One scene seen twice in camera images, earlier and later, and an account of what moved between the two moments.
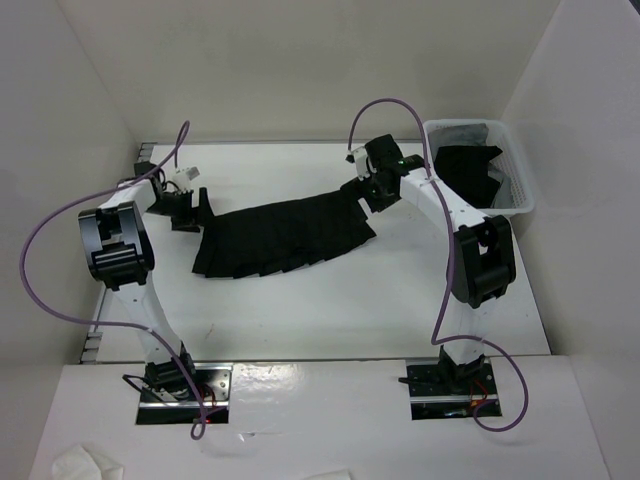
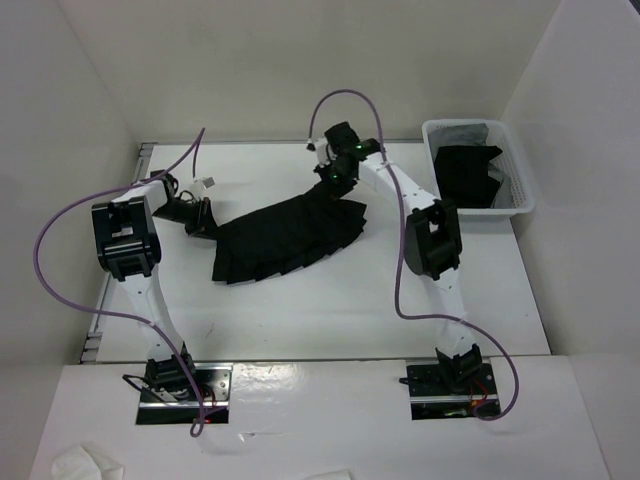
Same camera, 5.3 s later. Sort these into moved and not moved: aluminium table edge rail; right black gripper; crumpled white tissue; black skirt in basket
Moved: right black gripper
Not moved: black skirt in basket; aluminium table edge rail; crumpled white tissue
